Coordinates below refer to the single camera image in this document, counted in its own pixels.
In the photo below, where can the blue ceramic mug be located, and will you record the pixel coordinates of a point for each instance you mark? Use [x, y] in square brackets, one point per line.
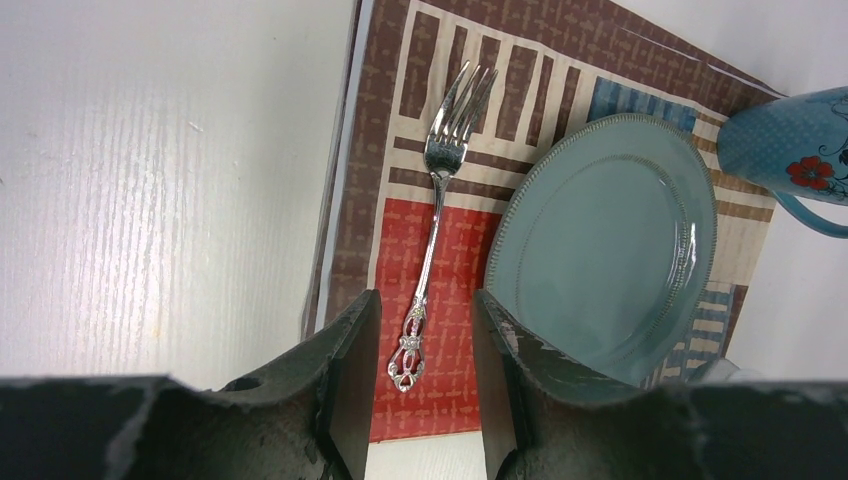
[795, 147]

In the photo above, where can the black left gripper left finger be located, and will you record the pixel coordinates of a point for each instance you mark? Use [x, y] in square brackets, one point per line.
[304, 415]

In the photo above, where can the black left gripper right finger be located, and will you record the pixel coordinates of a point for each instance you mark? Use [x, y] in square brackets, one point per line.
[546, 416]

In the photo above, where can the ornate silver fork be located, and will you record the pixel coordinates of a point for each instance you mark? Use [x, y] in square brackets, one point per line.
[445, 151]

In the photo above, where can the striped patchwork placemat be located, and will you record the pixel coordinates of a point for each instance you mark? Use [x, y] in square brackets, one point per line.
[560, 64]

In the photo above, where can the teal ceramic plate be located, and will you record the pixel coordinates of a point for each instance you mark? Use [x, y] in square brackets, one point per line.
[606, 247]

